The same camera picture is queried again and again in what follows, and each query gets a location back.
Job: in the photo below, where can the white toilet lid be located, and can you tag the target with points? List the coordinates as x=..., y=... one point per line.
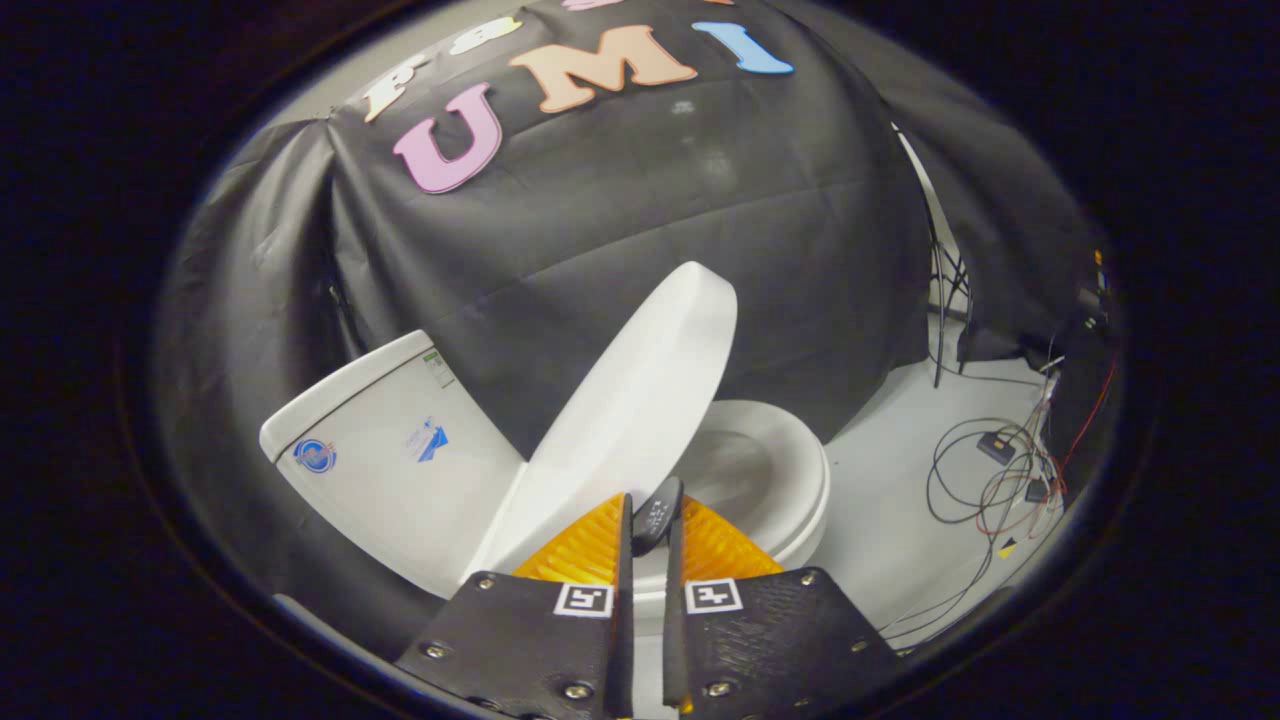
x=620, y=400

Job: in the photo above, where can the black backdrop cloth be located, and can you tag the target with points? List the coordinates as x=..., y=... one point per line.
x=650, y=200

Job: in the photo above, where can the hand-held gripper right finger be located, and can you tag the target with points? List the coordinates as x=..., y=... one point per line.
x=674, y=630

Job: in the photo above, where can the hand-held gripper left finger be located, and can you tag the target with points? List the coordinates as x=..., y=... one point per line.
x=625, y=620

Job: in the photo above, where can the small black adapter box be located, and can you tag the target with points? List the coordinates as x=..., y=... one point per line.
x=996, y=447

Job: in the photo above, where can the black tripod stand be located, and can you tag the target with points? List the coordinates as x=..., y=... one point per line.
x=940, y=300

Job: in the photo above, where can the black lid pull tab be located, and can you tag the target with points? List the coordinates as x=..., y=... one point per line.
x=657, y=510

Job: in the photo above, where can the white toilet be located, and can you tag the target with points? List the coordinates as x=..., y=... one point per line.
x=390, y=480

